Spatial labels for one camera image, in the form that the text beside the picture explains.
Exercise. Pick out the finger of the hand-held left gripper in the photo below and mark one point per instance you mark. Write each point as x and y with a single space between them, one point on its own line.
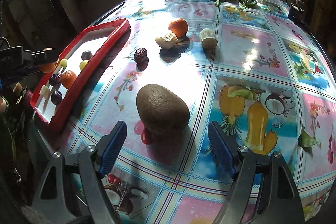
18 76
39 56

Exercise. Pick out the green grape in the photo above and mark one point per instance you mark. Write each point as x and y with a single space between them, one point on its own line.
63 62
83 64

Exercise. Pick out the large orange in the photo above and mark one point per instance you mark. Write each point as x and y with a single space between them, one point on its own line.
69 79

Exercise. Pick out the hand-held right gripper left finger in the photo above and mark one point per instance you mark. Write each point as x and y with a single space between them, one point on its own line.
113 148

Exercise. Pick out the dark purple plum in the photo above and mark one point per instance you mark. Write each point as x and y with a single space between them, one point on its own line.
86 55
56 97

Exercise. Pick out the red plastic tray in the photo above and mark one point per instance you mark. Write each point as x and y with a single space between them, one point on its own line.
97 36

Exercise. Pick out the pale yellow fruit chunk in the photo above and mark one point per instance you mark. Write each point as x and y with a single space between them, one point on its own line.
44 92

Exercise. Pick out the single green leaf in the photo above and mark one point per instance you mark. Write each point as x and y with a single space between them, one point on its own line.
305 138

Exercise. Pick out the small dark box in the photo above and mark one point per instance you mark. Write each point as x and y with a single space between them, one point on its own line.
296 10

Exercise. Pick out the small orange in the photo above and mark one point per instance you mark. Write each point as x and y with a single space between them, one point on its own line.
178 27
50 68

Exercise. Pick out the pale cut fruit chunk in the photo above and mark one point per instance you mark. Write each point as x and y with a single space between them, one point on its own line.
166 40

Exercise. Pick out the fruit print tablecloth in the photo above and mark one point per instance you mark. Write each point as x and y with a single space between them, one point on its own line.
236 56

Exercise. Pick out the small green leaf sprig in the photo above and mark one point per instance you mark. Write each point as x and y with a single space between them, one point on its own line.
246 1

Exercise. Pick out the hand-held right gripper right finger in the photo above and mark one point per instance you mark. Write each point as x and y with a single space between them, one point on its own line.
220 150

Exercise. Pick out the brown kiwi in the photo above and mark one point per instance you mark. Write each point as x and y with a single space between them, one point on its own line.
162 108

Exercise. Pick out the red date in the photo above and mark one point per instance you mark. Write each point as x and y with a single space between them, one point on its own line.
140 55
55 79

